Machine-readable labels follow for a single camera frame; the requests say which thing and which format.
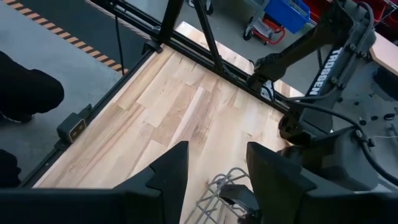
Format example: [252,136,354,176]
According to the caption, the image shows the red wheeled cart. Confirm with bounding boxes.
[242,15,286,46]

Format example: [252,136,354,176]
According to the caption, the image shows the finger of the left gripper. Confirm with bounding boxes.
[220,184,261,216]

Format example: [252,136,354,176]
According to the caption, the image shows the person's foot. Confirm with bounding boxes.
[0,51,65,124]

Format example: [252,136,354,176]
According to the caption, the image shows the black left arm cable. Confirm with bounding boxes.
[284,93,398,187]

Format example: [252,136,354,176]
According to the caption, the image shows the blue plastic bin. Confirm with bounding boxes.
[263,0,312,34]

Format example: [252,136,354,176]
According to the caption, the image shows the wire dish rack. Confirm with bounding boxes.
[183,167,261,224]

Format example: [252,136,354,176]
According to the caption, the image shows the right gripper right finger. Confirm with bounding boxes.
[246,141,398,224]

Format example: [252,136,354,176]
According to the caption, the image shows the black yellow hazard tape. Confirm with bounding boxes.
[1,0,130,75]

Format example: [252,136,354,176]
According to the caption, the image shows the black table frame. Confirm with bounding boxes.
[18,0,292,189]

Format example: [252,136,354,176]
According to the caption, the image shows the small grey camera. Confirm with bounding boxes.
[57,104,93,144]

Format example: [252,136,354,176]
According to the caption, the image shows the black hanging cable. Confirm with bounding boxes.
[114,14,126,77]

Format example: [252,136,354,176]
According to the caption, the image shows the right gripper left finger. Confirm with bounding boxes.
[0,141,190,224]

